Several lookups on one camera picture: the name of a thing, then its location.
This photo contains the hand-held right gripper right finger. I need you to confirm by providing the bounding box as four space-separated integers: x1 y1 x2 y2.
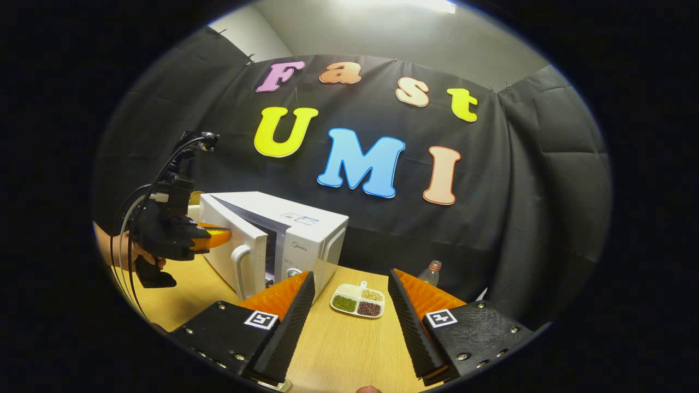
387 267 535 386

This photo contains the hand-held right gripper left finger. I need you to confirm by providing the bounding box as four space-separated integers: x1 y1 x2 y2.
169 271 316 385

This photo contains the white microwave oven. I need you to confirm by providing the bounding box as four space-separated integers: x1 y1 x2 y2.
199 191 350 302

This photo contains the clear plastic bottle red label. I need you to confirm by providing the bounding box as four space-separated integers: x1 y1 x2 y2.
417 260 442 288

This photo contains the white sectioned bean dish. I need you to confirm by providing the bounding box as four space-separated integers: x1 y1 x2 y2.
330 281 386 319

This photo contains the grey cable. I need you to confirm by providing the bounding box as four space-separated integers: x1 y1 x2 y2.
117 192 165 323

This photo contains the black cable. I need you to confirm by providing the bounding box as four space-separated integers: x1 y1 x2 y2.
147 135 214 192

